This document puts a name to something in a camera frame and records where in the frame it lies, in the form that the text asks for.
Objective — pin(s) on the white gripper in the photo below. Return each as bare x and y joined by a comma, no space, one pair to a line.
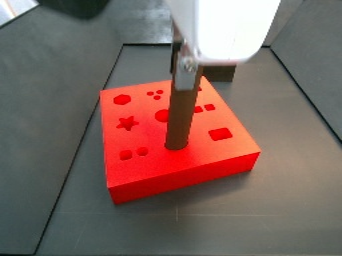
225,31

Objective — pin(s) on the brown oval rod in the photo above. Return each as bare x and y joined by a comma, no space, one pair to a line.
181,112

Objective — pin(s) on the dark curved fixture cradle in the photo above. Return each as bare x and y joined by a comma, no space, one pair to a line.
219,73

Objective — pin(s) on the red shape-sorter block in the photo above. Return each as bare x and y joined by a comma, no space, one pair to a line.
142,168

